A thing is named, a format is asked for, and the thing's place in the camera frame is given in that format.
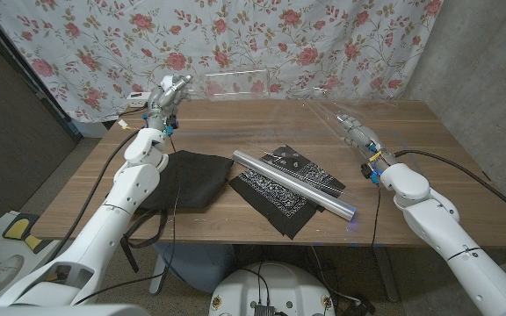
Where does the clear carafe with white lid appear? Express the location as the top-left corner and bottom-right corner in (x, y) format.
(186, 68), (271, 103)

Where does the grey table leg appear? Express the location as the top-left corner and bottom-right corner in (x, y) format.
(371, 246), (400, 303)

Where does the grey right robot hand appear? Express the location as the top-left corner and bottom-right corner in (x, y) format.
(334, 112), (397, 172)

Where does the yellow and black foot pedal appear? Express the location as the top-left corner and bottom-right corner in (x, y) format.
(1, 212), (43, 254)

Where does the white robot torso base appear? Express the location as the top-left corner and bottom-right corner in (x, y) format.
(208, 262), (336, 316)

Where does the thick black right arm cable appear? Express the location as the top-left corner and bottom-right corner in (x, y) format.
(393, 148), (506, 227)

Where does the black paisley bandana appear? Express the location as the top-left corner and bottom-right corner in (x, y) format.
(228, 144), (347, 241)

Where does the white power strip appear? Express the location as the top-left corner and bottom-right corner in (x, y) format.
(126, 90), (153, 109)

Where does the white sneaker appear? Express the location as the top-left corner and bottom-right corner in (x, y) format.
(0, 254), (25, 293)

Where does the silver cling film roll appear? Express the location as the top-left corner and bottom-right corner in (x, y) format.
(232, 149), (357, 222)

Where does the transparent cling film sheet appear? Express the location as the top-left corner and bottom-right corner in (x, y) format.
(252, 85), (399, 176)

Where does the black apron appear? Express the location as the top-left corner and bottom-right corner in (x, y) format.
(105, 149), (235, 274)

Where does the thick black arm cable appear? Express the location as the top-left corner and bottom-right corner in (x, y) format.
(46, 126), (144, 264)
(393, 148), (506, 227)

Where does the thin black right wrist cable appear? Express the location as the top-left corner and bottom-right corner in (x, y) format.
(370, 183), (381, 247)

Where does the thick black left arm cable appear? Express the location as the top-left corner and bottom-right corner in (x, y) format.
(46, 126), (144, 264)

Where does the floral rose backdrop cloth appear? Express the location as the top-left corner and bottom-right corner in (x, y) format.
(0, 0), (445, 124)

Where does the blue-grey chair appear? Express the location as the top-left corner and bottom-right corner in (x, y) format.
(148, 242), (236, 294)

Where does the dark mesh partition panel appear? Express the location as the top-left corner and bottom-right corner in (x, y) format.
(0, 8), (83, 233)

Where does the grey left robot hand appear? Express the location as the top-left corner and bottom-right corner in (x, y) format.
(145, 73), (194, 131)

